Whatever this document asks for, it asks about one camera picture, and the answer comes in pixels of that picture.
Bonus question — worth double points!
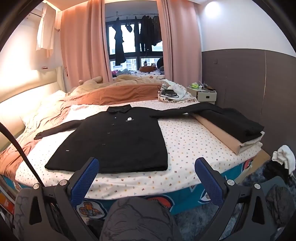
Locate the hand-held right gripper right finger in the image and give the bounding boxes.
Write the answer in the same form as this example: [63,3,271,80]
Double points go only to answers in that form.
[195,158,272,241]

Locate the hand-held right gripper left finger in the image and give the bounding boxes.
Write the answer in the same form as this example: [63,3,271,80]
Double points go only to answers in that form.
[24,157,100,241]

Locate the black button shirt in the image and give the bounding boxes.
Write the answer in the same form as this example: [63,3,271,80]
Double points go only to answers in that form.
[34,105,168,174]

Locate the black clothes pile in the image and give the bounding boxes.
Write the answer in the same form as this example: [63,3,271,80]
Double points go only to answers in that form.
[264,160,289,183]

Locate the row of hanging dark clothes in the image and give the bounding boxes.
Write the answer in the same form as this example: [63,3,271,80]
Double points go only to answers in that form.
[112,15,163,66]

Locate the grey shaggy rug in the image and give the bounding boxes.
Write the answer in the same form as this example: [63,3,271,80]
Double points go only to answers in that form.
[173,171,296,241]

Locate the white floral bed sheet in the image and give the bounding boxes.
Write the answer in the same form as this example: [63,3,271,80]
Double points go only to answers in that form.
[15,100,257,200]

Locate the cardboard sheet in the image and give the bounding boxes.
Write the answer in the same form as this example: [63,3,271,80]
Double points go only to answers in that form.
[233,149,271,183]

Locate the beige folded cloth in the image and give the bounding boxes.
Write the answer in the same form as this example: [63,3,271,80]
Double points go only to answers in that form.
[192,113,245,154]

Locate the white folded cloth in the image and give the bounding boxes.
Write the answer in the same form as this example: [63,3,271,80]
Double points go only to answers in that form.
[239,131,265,153]

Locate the black folded garment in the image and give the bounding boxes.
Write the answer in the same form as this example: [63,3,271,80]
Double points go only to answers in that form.
[150,102,264,143]

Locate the grey patterned pants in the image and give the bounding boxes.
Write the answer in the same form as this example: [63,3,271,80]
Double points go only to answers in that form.
[14,188,176,241]

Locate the grey crumpled cloth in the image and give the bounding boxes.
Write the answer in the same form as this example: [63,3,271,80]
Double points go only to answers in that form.
[266,185,294,229]

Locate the white crumpled cloth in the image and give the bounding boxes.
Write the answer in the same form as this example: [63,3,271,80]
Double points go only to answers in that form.
[272,145,296,175]

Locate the white nightstand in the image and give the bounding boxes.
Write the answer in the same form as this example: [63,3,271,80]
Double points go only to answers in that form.
[186,87,217,103]

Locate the orange-brown blanket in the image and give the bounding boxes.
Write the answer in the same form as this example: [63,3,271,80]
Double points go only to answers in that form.
[0,85,162,176]

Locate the white pillow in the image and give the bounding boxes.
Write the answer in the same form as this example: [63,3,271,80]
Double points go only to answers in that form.
[21,90,67,121]

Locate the white patterned cloth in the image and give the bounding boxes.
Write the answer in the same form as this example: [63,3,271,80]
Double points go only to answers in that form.
[158,82,199,103]

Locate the beige plush toy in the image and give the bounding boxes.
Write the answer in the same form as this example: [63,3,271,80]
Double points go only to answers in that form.
[69,76,103,93]

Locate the white padded headboard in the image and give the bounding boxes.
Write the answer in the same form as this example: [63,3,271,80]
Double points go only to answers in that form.
[0,66,64,149]

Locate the beige duvet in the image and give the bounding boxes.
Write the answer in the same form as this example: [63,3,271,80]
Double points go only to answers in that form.
[67,75,171,95]

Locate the floral window seat mattress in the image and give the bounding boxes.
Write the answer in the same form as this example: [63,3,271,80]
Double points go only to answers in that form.
[112,68,166,79]

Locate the pink curtain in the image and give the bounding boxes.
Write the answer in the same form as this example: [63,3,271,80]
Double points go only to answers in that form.
[60,0,114,88]
[157,0,203,81]

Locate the white hanging garment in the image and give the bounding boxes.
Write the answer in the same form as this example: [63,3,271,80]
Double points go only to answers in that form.
[36,3,58,58]

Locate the black cable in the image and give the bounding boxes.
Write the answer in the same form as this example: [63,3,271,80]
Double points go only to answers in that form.
[0,122,43,187]

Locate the black charger with cables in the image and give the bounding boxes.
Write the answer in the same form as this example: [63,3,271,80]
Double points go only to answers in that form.
[158,86,179,99]

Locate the metal clothes rail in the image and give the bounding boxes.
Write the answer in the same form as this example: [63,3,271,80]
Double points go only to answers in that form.
[105,14,160,20]

